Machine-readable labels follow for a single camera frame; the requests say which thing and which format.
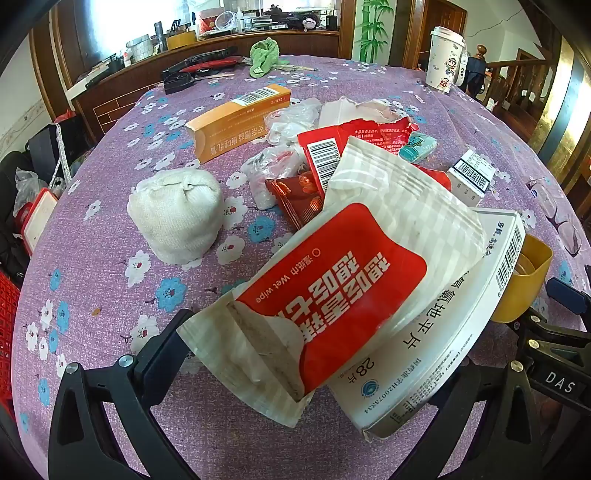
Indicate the eyeglasses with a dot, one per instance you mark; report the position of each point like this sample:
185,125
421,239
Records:
560,221

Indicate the wooden counter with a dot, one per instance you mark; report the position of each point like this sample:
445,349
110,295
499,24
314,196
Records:
101,105

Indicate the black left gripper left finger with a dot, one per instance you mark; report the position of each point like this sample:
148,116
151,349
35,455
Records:
82,444

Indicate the red torn paper package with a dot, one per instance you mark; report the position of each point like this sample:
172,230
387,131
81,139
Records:
323,147

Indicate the white tissue ball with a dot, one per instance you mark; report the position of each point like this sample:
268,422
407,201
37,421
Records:
178,212

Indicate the dark red snack wrapper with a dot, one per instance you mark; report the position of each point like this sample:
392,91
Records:
298,198

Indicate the red plastic basket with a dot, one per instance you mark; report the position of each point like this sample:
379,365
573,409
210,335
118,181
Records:
9,296

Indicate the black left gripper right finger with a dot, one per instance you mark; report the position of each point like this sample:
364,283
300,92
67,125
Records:
486,427

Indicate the orange medicine box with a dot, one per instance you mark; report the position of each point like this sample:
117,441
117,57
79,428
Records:
235,122

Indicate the red white wet wipe pack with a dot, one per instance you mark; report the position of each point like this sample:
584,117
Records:
388,241

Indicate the white paper coffee cup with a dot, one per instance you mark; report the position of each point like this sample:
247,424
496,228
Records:
448,59

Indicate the teal tissue packet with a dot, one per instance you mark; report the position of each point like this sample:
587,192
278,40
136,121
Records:
419,147

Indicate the black red tool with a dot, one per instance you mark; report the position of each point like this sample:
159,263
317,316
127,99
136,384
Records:
185,73

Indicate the purple floral tablecloth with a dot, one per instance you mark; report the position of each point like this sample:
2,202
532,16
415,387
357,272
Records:
94,291

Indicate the red lidded white box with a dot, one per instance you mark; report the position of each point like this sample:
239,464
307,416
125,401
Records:
37,218

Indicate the black bag with rope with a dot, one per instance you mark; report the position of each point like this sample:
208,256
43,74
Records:
43,147

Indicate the white blue medicine box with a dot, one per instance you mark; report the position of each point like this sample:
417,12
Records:
471,177

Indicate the clear plastic bag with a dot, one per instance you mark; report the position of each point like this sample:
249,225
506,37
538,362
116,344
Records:
283,157

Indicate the green crumpled cloth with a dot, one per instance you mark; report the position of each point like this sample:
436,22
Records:
264,56

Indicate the yellow square plastic cup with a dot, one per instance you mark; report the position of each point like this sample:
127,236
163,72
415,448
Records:
526,281

